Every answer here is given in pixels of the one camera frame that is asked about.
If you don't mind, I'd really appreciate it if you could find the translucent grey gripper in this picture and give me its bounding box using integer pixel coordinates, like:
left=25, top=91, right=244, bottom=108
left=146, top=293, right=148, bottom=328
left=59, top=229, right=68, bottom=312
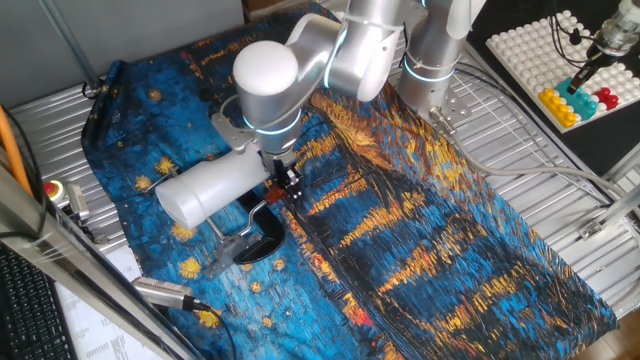
left=567, top=0, right=640, bottom=96

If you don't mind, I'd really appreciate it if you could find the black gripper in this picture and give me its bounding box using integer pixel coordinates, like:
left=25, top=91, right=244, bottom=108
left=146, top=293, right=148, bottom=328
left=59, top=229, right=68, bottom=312
left=268, top=160, right=305, bottom=202

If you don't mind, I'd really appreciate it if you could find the silver lever with brown handle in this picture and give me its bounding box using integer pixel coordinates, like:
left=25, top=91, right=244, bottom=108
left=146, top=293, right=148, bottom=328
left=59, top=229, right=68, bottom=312
left=237, top=185, right=287, bottom=240

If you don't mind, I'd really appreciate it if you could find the black clamp frame silver head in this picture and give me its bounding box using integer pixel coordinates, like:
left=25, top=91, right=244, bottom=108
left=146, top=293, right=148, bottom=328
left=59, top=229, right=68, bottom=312
left=202, top=192, right=287, bottom=281

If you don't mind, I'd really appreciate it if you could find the teal toy brick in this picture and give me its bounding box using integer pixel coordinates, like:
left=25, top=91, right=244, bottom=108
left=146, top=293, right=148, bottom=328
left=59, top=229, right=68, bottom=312
left=554, top=77, right=600, bottom=120

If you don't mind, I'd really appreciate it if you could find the red toy brick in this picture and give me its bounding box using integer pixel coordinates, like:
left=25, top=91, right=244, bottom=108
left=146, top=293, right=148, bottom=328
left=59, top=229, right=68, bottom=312
left=593, top=87, right=626, bottom=111

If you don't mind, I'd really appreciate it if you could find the yellow toy brick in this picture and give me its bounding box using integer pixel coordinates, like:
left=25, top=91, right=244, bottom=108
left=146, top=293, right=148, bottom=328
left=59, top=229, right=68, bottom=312
left=538, top=88, right=584, bottom=129

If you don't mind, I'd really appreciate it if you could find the white studded baseplate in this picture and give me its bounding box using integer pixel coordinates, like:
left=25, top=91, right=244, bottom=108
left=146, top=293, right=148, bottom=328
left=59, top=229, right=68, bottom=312
left=485, top=9, right=640, bottom=134

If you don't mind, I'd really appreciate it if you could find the aluminium profile bar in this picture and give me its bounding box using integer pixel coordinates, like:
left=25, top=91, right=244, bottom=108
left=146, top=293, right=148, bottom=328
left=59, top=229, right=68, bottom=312
left=578, top=182, right=640, bottom=240

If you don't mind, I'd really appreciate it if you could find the starry night painting cloth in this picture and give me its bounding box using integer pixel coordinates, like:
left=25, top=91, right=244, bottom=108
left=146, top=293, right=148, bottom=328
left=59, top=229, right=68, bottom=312
left=79, top=2, right=619, bottom=360

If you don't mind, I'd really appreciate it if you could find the brown cardboard box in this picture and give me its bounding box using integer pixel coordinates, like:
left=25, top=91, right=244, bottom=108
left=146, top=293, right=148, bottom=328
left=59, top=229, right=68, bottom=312
left=241, top=0, right=301, bottom=16

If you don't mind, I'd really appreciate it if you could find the printed paper sheet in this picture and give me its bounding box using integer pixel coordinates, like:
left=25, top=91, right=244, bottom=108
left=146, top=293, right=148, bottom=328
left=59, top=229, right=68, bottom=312
left=54, top=244, right=171, bottom=360

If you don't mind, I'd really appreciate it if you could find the red emergency stop button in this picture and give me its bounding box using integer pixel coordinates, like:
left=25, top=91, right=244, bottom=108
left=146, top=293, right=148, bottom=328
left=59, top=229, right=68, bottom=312
left=42, top=179, right=70, bottom=209

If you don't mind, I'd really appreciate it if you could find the grey metal pole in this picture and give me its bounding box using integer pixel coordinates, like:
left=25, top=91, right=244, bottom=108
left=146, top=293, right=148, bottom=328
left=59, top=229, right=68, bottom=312
left=37, top=0, right=106, bottom=99

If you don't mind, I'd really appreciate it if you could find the orange tube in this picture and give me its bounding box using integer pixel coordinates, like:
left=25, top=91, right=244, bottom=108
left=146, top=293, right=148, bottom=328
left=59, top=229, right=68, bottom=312
left=0, top=104, right=34, bottom=196

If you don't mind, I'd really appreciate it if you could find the black keyboard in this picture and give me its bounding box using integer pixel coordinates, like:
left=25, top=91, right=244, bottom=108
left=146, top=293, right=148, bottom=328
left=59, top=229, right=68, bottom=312
left=0, top=244, right=79, bottom=360

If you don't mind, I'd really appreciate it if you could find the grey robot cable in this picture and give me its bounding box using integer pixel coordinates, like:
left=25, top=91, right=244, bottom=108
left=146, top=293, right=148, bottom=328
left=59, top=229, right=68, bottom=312
left=429, top=107, right=640, bottom=211

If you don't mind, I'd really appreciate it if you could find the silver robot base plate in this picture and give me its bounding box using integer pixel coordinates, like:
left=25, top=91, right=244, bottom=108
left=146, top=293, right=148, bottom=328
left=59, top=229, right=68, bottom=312
left=427, top=84, right=474, bottom=136

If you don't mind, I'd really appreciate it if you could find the black depth camera cable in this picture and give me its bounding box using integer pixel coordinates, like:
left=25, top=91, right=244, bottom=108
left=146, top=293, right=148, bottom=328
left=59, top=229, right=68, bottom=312
left=192, top=298, right=239, bottom=360

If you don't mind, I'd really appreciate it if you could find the silver cable connector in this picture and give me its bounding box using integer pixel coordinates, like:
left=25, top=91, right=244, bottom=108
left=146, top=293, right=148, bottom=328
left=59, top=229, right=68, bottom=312
left=130, top=276, right=199, bottom=312

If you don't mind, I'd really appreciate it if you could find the grey switch box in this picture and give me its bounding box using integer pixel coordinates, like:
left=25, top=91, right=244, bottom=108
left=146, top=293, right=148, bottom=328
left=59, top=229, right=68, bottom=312
left=67, top=182, right=92, bottom=222

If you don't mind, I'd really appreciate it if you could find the aluminium frame beam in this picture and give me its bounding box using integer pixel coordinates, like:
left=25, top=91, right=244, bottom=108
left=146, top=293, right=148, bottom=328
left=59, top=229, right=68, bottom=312
left=0, top=164, right=201, bottom=360

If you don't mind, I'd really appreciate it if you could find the black hanging cable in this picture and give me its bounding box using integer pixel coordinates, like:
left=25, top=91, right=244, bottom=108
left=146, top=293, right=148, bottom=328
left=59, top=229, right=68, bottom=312
left=0, top=104, right=49, bottom=241

